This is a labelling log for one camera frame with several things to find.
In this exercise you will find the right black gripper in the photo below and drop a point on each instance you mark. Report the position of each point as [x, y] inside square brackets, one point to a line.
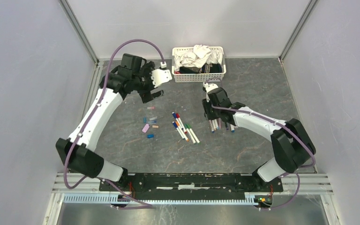
[206, 106]

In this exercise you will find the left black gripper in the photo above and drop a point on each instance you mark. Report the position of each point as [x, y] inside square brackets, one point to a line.
[146, 95]

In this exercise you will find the thin purple pen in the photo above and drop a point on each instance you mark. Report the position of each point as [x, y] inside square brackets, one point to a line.
[219, 123]

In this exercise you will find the pink highlighter cap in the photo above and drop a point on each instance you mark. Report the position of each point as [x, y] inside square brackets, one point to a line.
[145, 128]

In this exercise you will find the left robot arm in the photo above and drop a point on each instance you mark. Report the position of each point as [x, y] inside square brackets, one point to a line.
[134, 73]

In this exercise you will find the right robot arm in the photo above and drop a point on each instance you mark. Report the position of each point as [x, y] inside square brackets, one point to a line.
[292, 146]

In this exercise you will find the orange tip white marker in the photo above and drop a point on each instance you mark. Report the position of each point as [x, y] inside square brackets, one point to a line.
[182, 134]

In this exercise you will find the white plastic basket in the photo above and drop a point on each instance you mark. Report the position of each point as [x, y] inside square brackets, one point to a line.
[192, 78]

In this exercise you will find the black printed cloth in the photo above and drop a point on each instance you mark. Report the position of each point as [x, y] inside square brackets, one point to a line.
[205, 69]

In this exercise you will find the white crumpled cloth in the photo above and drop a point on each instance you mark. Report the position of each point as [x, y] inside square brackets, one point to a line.
[196, 56]

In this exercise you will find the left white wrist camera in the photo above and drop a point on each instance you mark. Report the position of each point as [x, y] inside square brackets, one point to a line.
[160, 76]

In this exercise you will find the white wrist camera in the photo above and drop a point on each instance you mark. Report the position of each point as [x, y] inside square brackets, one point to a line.
[209, 87]
[160, 76]

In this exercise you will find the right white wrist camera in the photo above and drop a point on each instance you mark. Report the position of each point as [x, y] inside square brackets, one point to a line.
[209, 87]

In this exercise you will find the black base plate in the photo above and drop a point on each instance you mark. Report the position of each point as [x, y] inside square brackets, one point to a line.
[196, 186]

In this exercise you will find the white cable duct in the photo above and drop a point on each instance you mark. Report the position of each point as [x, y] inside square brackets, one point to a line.
[116, 199]

